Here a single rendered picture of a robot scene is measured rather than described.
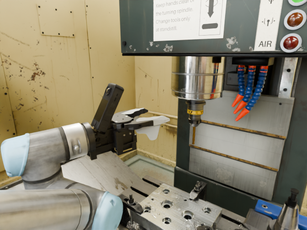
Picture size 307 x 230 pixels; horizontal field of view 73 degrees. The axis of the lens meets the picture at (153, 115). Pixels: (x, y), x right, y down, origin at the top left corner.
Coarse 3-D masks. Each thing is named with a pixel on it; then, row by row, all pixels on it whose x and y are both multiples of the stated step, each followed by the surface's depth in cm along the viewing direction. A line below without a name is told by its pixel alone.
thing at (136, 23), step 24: (120, 0) 49; (144, 0) 45; (240, 0) 34; (120, 24) 51; (144, 24) 46; (240, 24) 35; (144, 48) 48; (168, 48) 44; (192, 48) 41; (216, 48) 38; (240, 48) 36
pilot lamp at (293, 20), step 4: (296, 12) 30; (292, 16) 30; (296, 16) 30; (300, 16) 29; (288, 20) 30; (292, 20) 30; (296, 20) 30; (300, 20) 30; (288, 24) 31; (292, 24) 30; (296, 24) 30
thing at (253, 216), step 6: (252, 210) 52; (246, 216) 51; (252, 216) 50; (258, 216) 50; (264, 216) 50; (246, 222) 49; (252, 222) 49; (258, 222) 49; (264, 222) 49; (252, 228) 47; (258, 228) 47; (264, 228) 47
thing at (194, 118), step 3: (189, 114) 67; (189, 117) 67; (192, 117) 66; (195, 117) 65; (198, 117) 66; (189, 120) 67; (192, 120) 66; (195, 120) 66; (198, 120) 66; (192, 123) 66; (195, 123) 66; (198, 123) 66; (195, 126) 67
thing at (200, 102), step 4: (188, 100) 65; (192, 100) 64; (196, 100) 63; (200, 100) 63; (204, 100) 65; (188, 104) 64; (192, 104) 64; (196, 104) 63; (200, 104) 63; (204, 104) 64
